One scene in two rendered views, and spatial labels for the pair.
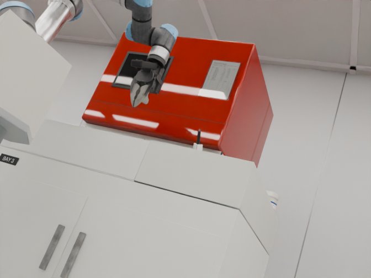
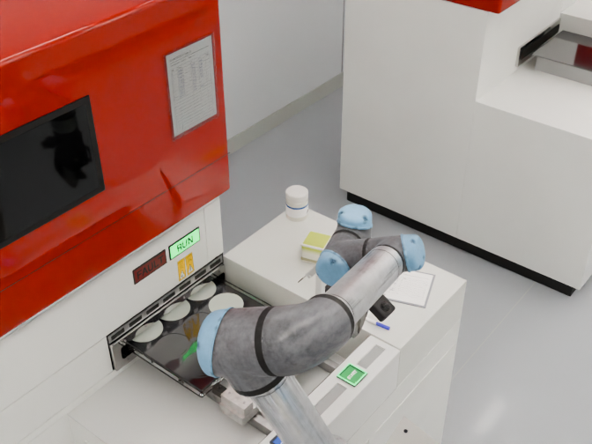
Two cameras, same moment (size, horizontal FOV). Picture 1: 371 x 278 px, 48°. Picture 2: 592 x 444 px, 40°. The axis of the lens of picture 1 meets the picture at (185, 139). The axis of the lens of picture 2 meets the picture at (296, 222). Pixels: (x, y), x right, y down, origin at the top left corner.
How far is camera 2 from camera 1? 2.80 m
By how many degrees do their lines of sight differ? 92
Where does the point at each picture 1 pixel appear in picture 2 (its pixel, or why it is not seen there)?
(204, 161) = (439, 315)
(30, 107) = not seen: outside the picture
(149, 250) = (418, 403)
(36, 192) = not seen: outside the picture
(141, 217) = (409, 396)
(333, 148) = not seen: outside the picture
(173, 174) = (422, 348)
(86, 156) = (352, 426)
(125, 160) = (385, 386)
